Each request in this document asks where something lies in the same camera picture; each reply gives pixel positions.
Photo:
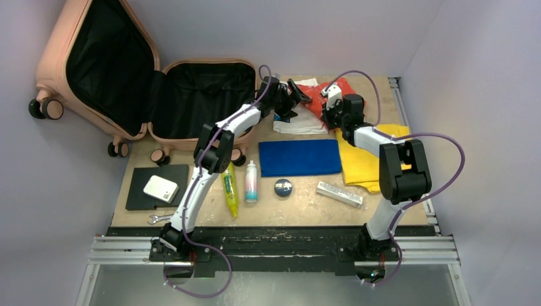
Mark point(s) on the red white patterned cloth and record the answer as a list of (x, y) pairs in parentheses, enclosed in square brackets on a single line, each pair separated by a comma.
[(313, 89)]

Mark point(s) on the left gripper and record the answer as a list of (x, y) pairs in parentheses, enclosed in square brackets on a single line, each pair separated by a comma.
[(287, 113)]

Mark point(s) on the black flat notebook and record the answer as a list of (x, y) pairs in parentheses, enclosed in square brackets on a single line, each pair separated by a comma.
[(138, 200)]

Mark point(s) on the yellow green tube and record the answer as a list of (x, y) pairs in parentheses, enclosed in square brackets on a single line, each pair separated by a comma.
[(231, 194)]

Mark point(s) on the silver wrench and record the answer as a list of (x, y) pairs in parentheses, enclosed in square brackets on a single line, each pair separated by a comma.
[(153, 219)]

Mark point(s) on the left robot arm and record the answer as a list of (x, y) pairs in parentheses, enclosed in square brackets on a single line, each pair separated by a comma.
[(212, 156)]

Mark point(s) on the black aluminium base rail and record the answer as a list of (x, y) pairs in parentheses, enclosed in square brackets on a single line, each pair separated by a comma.
[(328, 249)]

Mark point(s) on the blue folded cloth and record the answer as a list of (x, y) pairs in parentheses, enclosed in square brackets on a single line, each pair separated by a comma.
[(291, 158)]

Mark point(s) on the yellow cloth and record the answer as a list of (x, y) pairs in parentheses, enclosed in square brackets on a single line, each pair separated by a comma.
[(359, 166)]

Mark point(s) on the white teal spray bottle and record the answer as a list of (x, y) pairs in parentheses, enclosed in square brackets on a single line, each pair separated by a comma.
[(251, 190)]

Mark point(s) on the silver toothpaste box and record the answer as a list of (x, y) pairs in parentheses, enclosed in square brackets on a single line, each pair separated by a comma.
[(339, 194)]

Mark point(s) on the white square device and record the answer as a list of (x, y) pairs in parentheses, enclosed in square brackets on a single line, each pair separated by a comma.
[(161, 189)]

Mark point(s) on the pink open suitcase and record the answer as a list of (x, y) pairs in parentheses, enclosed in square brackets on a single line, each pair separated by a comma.
[(101, 63)]

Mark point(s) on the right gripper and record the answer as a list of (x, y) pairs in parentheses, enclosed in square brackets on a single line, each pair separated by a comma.
[(326, 113)]

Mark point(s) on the white shirt blue print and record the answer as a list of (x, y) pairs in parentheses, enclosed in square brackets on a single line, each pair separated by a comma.
[(304, 124)]

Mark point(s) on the dark round tin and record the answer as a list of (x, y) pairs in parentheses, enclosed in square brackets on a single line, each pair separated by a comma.
[(283, 188)]

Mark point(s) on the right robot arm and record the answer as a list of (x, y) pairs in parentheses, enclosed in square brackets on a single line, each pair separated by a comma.
[(403, 170)]

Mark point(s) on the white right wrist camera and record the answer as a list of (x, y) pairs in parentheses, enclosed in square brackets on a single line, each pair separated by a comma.
[(334, 93)]

